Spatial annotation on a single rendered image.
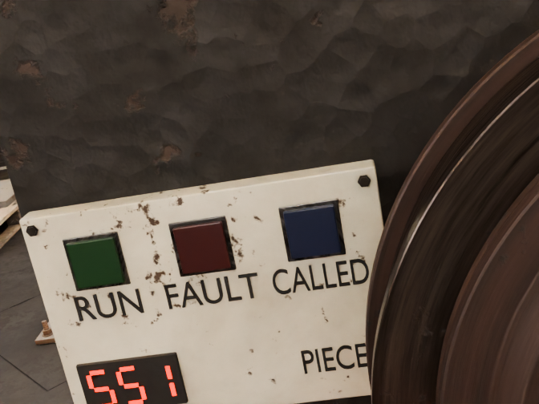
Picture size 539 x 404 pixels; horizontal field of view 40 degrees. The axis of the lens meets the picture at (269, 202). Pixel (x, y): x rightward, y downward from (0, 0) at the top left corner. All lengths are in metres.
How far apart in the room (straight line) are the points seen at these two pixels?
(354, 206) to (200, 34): 0.16
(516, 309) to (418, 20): 0.21
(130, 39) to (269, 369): 0.26
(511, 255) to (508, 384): 0.07
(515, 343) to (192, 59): 0.28
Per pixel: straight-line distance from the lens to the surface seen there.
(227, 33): 0.52
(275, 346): 0.57
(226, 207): 0.53
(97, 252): 0.56
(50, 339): 3.40
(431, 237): 0.39
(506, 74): 0.45
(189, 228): 0.53
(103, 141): 0.56
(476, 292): 0.39
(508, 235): 0.38
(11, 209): 5.18
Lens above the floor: 1.39
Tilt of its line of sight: 18 degrees down
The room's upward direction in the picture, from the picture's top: 11 degrees counter-clockwise
